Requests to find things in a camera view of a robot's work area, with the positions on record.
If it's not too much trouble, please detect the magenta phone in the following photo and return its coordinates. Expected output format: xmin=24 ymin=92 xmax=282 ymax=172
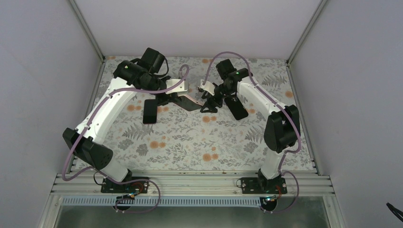
xmin=143 ymin=99 xmax=158 ymax=124

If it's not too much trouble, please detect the black phone case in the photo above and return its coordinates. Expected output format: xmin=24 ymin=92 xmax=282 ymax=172
xmin=224 ymin=95 xmax=249 ymax=120

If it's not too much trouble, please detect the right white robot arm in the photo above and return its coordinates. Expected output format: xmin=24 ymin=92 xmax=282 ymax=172
xmin=199 ymin=59 xmax=301 ymax=193

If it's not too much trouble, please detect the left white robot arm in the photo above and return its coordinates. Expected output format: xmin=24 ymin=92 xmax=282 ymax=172
xmin=62 ymin=47 xmax=169 ymax=192

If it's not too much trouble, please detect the floral patterned table mat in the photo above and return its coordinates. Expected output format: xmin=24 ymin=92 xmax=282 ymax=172
xmin=96 ymin=56 xmax=314 ymax=171

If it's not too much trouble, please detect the black object at edge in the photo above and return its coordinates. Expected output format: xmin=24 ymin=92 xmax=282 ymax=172
xmin=386 ymin=202 xmax=403 ymax=222

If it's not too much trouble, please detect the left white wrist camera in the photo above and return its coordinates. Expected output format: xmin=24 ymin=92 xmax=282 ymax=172
xmin=165 ymin=79 xmax=189 ymax=95

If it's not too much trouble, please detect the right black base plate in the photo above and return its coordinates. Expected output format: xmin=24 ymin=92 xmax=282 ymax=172
xmin=240 ymin=176 xmax=288 ymax=194

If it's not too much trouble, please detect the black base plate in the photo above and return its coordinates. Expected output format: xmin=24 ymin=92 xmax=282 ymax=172
xmin=240 ymin=176 xmax=288 ymax=194
xmin=100 ymin=177 xmax=149 ymax=194

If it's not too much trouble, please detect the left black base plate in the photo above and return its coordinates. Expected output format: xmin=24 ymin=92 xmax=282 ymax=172
xmin=100 ymin=177 xmax=149 ymax=194

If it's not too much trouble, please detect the aluminium rail frame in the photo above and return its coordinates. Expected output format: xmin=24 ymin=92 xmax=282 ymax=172
xmin=51 ymin=157 xmax=335 ymax=197

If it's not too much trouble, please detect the grey slotted cable duct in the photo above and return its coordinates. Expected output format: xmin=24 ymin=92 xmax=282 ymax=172
xmin=62 ymin=196 xmax=261 ymax=208

